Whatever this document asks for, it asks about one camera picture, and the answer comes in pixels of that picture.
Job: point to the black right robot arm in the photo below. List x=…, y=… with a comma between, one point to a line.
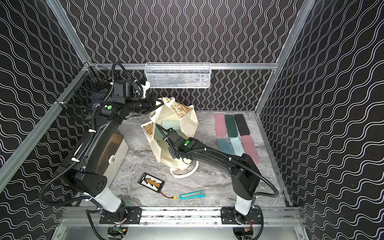
x=247, y=181

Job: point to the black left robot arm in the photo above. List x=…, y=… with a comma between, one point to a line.
x=81, y=171

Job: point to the teal utility knife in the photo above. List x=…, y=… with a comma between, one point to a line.
x=192, y=195

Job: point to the brown storage box white handle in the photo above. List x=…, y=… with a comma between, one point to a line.
x=110, y=153

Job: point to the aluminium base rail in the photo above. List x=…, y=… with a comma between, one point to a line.
x=215, y=217

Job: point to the cream canvas tote bag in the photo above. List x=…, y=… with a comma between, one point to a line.
x=155, y=133

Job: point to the white wire mesh basket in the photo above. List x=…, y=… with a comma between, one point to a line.
x=179, y=75

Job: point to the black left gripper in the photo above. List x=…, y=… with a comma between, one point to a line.
x=151, y=103

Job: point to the translucent green pencil case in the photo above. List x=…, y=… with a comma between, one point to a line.
x=174, y=124

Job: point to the black battery pack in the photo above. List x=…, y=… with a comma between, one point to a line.
x=151, y=182

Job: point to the teal pencil case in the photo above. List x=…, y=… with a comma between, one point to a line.
x=225, y=146

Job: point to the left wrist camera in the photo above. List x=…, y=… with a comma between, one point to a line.
x=130, y=90

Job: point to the black pencil case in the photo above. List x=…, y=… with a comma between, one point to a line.
x=242, y=125

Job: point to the dark green pencil case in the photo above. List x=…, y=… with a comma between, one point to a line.
x=231, y=126

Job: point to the light blue pencil case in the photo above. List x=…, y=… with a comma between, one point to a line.
x=237, y=146

